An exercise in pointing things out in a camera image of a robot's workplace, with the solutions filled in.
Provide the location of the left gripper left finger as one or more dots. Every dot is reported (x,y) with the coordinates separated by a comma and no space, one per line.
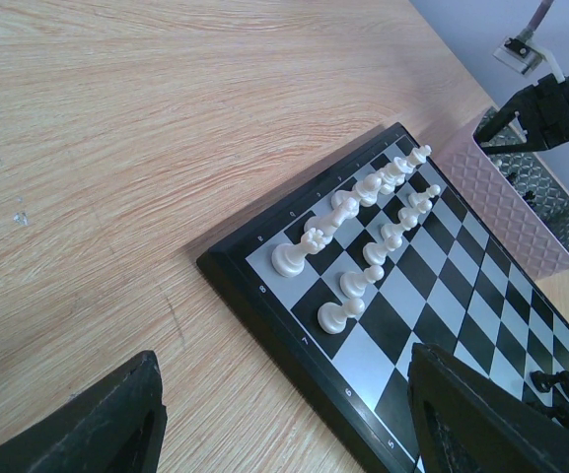
(115,425)

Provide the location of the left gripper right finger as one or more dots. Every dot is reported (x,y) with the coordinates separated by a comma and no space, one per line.
(466,423)

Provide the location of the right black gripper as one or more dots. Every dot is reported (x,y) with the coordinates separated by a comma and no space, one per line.
(544,115)

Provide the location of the pink tin with chess pieces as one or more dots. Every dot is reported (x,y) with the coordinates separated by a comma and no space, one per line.
(515,195)

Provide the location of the black and silver chessboard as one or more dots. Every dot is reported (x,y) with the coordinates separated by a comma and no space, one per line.
(451,283)

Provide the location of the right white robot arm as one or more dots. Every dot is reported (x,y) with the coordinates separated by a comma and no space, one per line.
(528,32)

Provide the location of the white knight chess piece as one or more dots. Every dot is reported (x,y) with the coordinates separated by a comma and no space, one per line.
(331,222)

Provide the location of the white rook chess piece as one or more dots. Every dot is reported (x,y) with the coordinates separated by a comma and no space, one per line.
(289,259)

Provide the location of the white pawn nearest corner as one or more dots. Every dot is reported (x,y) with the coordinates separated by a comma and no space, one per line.
(333,317)

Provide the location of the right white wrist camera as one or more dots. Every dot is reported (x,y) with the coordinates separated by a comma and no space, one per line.
(516,53)

